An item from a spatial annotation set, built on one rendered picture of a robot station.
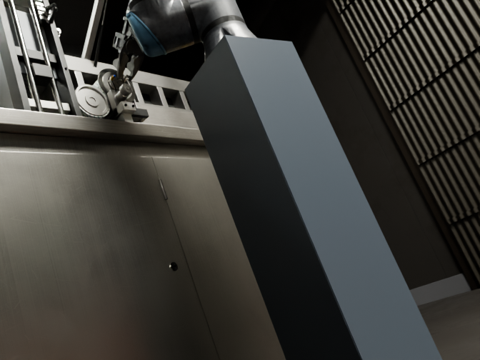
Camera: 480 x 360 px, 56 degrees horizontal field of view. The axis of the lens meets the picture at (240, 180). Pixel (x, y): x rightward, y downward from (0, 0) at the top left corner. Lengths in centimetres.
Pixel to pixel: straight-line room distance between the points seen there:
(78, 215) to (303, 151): 49
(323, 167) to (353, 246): 17
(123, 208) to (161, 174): 17
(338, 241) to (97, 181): 55
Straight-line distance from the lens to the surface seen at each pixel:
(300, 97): 101
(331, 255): 85
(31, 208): 97
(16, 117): 103
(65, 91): 139
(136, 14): 116
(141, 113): 164
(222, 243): 123
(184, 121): 236
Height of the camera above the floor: 35
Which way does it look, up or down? 16 degrees up
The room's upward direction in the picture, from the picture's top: 21 degrees counter-clockwise
